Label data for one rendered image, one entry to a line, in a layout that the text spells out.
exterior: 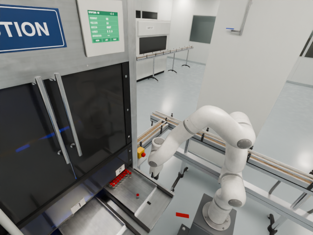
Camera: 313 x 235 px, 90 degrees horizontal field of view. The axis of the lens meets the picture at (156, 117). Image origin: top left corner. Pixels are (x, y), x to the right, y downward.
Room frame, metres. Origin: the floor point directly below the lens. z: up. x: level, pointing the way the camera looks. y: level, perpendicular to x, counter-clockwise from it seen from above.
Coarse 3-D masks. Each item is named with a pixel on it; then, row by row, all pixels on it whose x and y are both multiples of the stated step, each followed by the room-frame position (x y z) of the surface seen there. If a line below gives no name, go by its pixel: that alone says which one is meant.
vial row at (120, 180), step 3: (123, 174) 0.81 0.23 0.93; (126, 174) 0.82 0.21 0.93; (123, 177) 0.80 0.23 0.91; (126, 177) 0.82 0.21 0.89; (117, 180) 0.76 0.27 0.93; (120, 180) 0.76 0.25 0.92; (123, 180) 0.79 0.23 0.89; (117, 183) 0.74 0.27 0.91; (120, 183) 0.76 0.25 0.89; (114, 186) 0.71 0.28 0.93; (117, 186) 0.73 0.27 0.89; (114, 189) 0.71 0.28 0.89
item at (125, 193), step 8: (128, 168) 0.91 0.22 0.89; (128, 176) 0.83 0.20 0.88; (136, 176) 0.84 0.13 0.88; (120, 184) 0.76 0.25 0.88; (128, 184) 0.76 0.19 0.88; (136, 184) 0.77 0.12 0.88; (144, 184) 0.77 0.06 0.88; (152, 184) 0.77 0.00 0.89; (112, 192) 0.69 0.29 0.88; (120, 192) 0.69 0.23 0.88; (128, 192) 0.69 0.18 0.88; (136, 192) 0.70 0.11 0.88; (144, 192) 0.70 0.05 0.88; (152, 192) 0.70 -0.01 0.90; (120, 200) 0.61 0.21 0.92; (128, 200) 0.63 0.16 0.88; (136, 200) 0.63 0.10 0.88; (144, 200) 0.62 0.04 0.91; (128, 208) 0.56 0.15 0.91; (136, 208) 0.58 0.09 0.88
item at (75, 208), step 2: (80, 200) 0.52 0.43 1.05; (82, 200) 0.53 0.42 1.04; (84, 200) 0.53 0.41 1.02; (78, 202) 0.51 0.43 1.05; (80, 202) 0.51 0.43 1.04; (82, 202) 0.52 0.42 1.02; (84, 202) 0.53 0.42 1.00; (76, 204) 0.50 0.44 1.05; (78, 204) 0.50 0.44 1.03; (80, 204) 0.51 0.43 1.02; (82, 204) 0.52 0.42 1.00; (74, 206) 0.48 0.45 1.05; (76, 206) 0.49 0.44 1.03; (78, 206) 0.50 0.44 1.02; (72, 208) 0.47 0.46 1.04; (74, 208) 0.48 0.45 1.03; (76, 208) 0.49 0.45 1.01; (78, 208) 0.50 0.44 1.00; (72, 210) 0.47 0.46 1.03; (74, 210) 0.48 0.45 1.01; (76, 210) 0.49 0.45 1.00; (72, 212) 0.47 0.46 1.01; (74, 212) 0.47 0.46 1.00
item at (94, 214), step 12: (84, 204) 0.58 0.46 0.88; (96, 204) 0.59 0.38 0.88; (84, 216) 0.51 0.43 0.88; (96, 216) 0.51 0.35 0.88; (108, 216) 0.52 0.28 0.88; (60, 228) 0.43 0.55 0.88; (72, 228) 0.43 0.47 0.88; (84, 228) 0.44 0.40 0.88; (96, 228) 0.44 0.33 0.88; (108, 228) 0.45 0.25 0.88; (120, 228) 0.45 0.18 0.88
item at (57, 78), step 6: (54, 78) 0.54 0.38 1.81; (60, 78) 0.53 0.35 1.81; (60, 84) 0.52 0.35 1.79; (60, 90) 0.52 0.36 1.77; (66, 96) 0.53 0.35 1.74; (66, 102) 0.53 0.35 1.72; (66, 108) 0.52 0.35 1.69; (66, 114) 0.52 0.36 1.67; (72, 120) 0.53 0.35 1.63; (72, 126) 0.52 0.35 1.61; (72, 132) 0.52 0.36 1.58; (72, 144) 0.56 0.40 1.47; (78, 144) 0.53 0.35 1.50; (78, 150) 0.52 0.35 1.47
